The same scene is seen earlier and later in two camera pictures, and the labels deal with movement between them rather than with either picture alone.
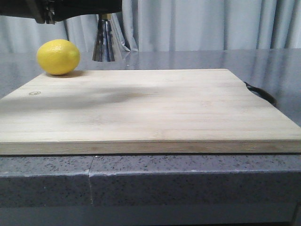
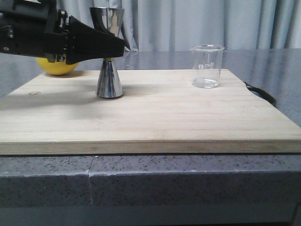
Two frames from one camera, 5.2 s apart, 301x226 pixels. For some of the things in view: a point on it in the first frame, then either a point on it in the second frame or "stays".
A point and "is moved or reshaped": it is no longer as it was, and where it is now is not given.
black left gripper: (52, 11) → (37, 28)
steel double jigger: (104, 49) is moved or reshaped
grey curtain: (170, 25) stays
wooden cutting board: (144, 112) stays
